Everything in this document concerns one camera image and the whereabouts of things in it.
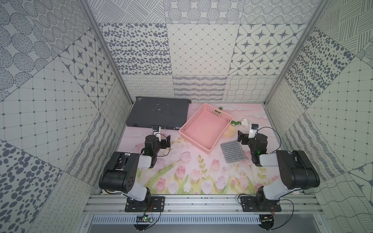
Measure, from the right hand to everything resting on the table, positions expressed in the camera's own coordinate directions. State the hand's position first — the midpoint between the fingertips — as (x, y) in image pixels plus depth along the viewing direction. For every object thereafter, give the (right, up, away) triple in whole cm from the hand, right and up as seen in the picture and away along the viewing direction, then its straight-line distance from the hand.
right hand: (245, 132), depth 95 cm
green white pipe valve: (+3, +6, +10) cm, 12 cm away
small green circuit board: (-60, -40, -24) cm, 76 cm away
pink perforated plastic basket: (-26, +2, +9) cm, 27 cm away
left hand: (-57, 0, -1) cm, 57 cm away
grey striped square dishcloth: (-10, -12, -4) cm, 16 cm away
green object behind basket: (-12, +17, +22) cm, 30 cm away
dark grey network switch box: (-53, +12, +16) cm, 57 cm away
